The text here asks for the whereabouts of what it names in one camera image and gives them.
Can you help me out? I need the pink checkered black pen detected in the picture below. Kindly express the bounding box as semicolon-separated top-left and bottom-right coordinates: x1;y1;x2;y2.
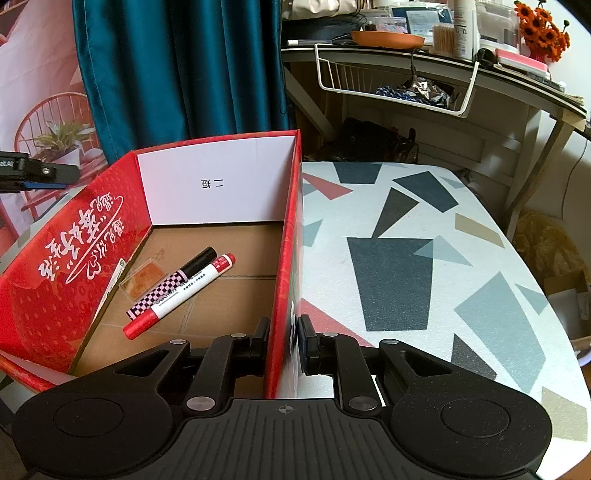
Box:
126;246;216;320

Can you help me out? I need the red white marker pen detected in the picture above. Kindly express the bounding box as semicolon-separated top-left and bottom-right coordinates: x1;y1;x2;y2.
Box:
123;253;235;340

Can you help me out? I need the red strawberry cardboard box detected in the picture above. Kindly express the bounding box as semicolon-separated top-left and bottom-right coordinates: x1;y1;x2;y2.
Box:
1;131;303;398

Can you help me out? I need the printed room backdrop cloth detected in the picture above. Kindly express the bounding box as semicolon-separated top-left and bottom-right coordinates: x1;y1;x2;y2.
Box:
0;0;110;250

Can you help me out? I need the geometric patterned table cover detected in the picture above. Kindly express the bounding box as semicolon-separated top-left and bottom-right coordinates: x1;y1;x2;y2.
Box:
300;162;590;479

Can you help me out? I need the blue curtain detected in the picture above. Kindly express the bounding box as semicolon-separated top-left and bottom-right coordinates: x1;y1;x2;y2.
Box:
72;1;288;163

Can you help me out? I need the cluttered white desk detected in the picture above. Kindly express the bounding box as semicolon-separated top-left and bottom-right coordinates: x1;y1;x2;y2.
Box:
281;44;590;235

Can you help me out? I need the orange oval tray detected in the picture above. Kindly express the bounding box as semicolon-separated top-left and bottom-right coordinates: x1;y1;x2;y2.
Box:
351;30;425;50

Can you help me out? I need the cotton swab container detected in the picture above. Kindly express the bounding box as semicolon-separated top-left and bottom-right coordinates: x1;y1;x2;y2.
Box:
432;23;456;57

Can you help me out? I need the pink book stack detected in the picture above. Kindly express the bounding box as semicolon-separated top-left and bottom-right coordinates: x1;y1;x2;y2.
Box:
495;48;549;78

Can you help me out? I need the white lotion bottle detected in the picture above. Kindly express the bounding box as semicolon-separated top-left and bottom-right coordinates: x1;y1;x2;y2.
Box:
453;0;477;61

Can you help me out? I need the orange flowers red vase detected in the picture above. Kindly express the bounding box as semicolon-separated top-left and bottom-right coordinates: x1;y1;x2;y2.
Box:
514;1;571;63

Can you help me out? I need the white wire under-shelf basket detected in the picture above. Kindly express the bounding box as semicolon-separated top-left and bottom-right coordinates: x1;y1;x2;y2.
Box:
314;42;482;119

